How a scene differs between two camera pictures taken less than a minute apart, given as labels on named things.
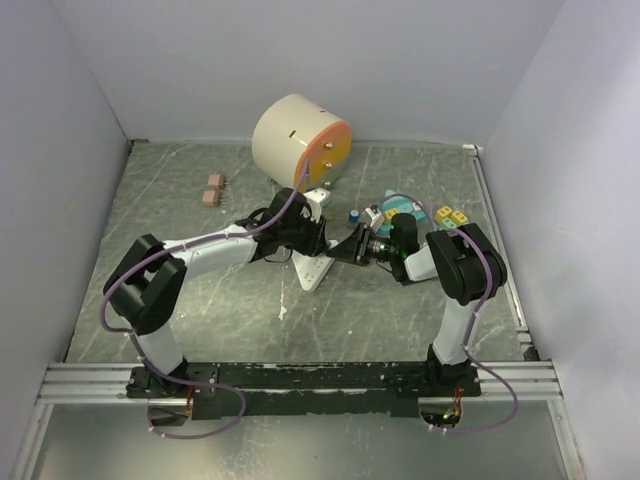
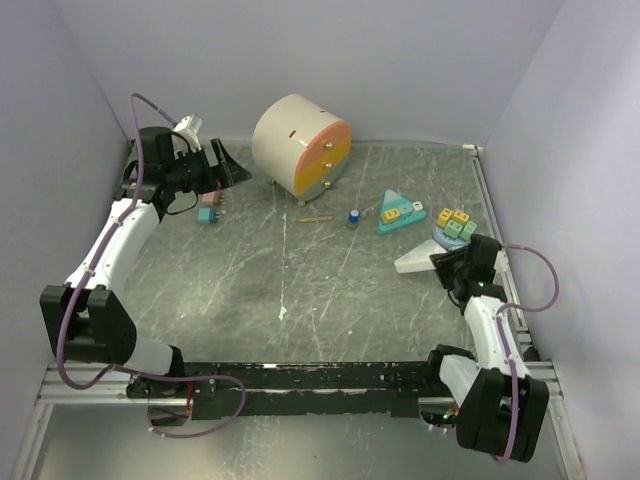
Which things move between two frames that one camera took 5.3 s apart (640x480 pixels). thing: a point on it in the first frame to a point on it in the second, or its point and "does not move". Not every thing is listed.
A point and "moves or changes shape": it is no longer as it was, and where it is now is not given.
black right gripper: x=347 y=251 to x=443 y=267
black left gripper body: x=306 y=238 to x=193 y=172
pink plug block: x=210 y=197 does not move
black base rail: x=298 y=391 does not move
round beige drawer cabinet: x=295 y=128 does not move
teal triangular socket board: x=393 y=204 does not move
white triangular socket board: x=311 y=270 moves or changes shape
